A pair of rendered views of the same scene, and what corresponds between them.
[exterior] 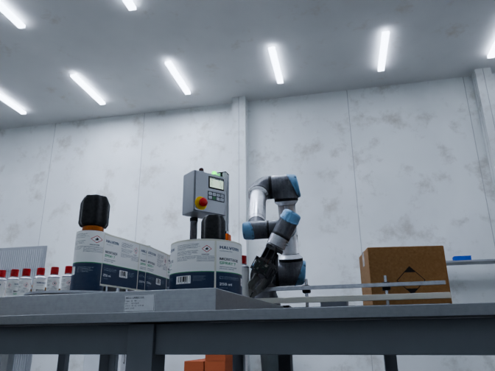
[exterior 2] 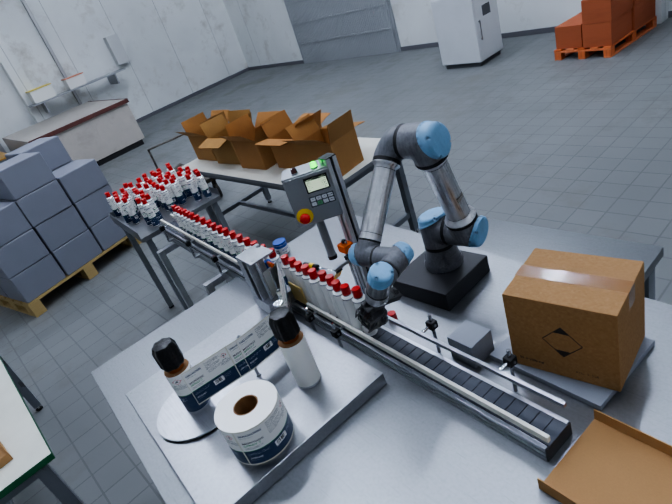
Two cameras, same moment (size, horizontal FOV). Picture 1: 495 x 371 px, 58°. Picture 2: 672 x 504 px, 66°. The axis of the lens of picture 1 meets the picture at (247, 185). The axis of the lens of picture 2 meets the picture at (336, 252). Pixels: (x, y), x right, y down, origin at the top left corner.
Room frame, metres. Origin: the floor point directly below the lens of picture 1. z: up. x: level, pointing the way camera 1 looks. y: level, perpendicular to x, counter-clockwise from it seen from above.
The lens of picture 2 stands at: (0.69, -1.01, 2.06)
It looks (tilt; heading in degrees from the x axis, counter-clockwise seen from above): 29 degrees down; 45
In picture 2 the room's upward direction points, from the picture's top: 20 degrees counter-clockwise
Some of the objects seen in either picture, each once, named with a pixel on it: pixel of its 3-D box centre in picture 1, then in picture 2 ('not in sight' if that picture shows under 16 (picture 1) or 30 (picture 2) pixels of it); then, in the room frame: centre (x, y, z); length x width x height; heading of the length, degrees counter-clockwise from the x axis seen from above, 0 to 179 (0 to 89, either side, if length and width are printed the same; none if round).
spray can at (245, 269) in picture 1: (242, 282); (363, 310); (1.76, 0.02, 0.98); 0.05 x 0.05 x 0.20
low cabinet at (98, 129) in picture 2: not in sight; (74, 139); (5.63, 9.79, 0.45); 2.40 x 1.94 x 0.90; 78
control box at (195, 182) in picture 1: (204, 195); (313, 192); (1.90, 0.19, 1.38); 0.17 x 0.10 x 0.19; 129
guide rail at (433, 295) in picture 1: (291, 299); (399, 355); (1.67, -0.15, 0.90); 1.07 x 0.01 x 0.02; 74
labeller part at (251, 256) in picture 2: not in sight; (254, 254); (1.81, 0.55, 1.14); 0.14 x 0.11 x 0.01; 74
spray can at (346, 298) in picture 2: not in sight; (352, 308); (1.77, 0.07, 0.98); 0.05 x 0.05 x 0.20
